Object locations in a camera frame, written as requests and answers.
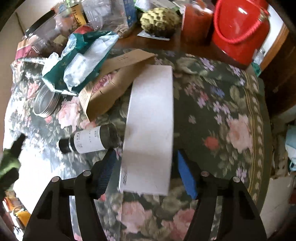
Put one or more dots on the maroon striped bag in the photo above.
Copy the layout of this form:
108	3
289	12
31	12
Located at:
26	49

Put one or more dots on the red thermos flask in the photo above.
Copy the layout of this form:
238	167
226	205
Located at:
240	27

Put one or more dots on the red sauce bottle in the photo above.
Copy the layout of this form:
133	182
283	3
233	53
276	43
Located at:
196	20

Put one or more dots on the small dark bottle white label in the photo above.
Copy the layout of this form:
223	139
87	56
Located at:
90	140

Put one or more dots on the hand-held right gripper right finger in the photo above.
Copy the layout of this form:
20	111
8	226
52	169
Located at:
187	178

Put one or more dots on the teal white plastic bag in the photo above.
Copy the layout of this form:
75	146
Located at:
78	60

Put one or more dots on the dark floral tablecloth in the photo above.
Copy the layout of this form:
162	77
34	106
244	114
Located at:
215	111

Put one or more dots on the green custard apple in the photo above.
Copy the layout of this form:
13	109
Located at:
159	19

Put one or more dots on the clear plastic container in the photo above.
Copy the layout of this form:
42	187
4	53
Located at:
101	14

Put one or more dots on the clear jar black lid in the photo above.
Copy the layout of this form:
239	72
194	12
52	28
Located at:
44	34

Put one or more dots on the clear glass jar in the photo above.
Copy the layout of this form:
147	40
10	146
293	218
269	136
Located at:
259	56

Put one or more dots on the brown paper bag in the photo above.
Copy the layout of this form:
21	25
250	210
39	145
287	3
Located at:
106	92

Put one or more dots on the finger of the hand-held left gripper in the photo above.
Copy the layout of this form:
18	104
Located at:
9	180
18	144

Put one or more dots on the white box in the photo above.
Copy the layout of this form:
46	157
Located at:
150	120

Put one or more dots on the blue carton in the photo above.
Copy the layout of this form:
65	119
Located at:
130	12

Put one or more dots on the white card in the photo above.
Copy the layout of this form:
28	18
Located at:
148	35

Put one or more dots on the green cloth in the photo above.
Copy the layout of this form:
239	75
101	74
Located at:
256	69

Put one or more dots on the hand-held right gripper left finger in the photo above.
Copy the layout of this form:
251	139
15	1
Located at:
106	171

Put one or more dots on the yellow label liquor bottle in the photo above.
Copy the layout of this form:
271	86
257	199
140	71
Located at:
77	14

